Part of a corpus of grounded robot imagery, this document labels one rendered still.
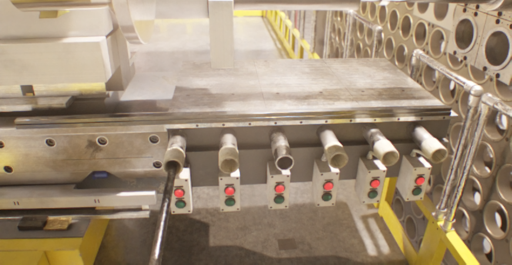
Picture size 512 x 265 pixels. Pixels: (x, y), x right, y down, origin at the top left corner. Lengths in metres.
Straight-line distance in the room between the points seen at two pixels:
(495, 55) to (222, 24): 1.53
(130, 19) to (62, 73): 0.45
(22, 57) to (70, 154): 0.38
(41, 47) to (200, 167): 0.64
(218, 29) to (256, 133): 0.38
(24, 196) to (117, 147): 0.38
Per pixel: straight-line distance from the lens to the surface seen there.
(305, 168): 1.39
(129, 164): 1.41
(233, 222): 2.22
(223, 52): 1.27
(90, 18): 1.26
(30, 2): 1.04
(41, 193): 1.52
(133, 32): 0.91
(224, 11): 1.24
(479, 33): 2.29
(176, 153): 1.17
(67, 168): 1.49
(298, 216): 2.28
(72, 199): 1.46
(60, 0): 1.01
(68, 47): 1.23
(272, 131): 1.28
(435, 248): 1.86
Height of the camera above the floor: 1.50
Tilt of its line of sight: 27 degrees down
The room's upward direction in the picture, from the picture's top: 1 degrees clockwise
